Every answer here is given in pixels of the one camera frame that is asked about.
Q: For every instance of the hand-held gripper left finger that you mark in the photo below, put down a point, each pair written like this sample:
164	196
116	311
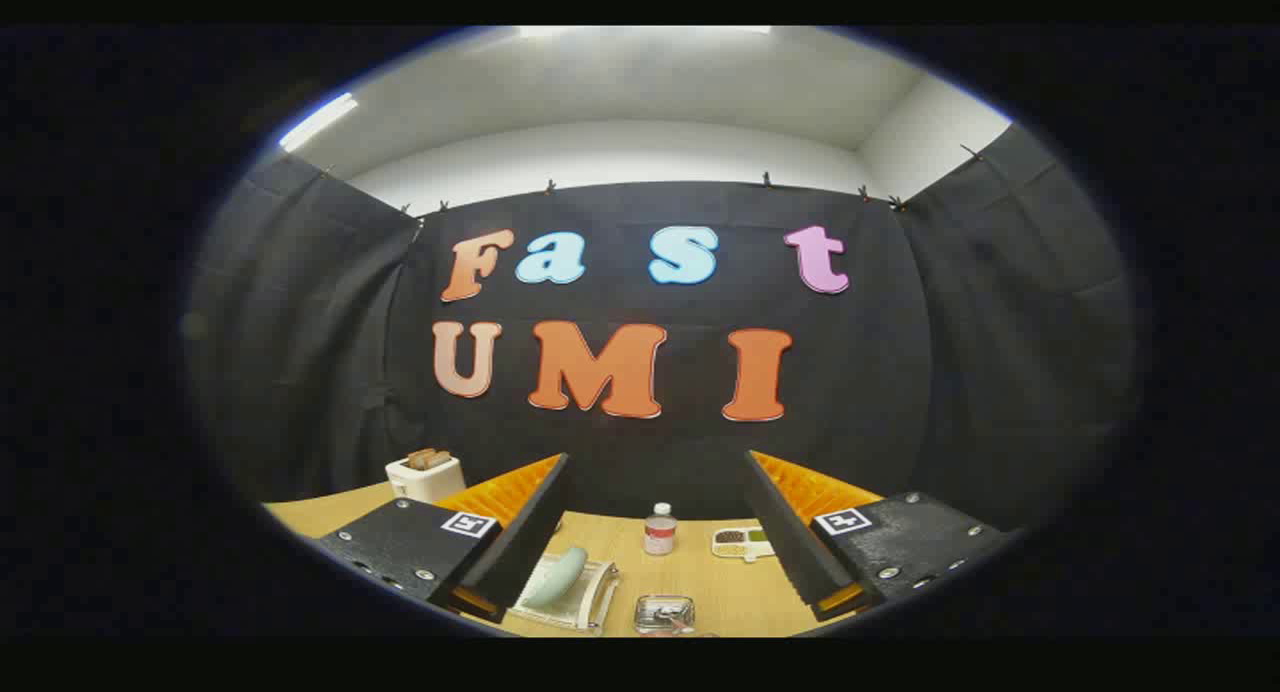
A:
520	542

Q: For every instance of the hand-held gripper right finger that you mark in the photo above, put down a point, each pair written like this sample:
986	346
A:
790	542

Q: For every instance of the pale green plate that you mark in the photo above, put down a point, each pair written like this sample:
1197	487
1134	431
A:
557	577

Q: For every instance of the white divided tray of beans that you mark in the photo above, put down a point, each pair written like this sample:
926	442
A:
742	544

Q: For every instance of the white toaster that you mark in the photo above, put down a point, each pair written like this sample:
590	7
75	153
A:
425	482

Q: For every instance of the toast slices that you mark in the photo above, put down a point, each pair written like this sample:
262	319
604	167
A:
428	459

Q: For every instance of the clear bottle with red label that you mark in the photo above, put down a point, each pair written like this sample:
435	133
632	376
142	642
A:
659	534

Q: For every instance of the long ceiling light strip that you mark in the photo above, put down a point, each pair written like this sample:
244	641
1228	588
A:
318	122

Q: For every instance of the wide ceiling light panel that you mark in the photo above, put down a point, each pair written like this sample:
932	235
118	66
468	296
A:
640	31

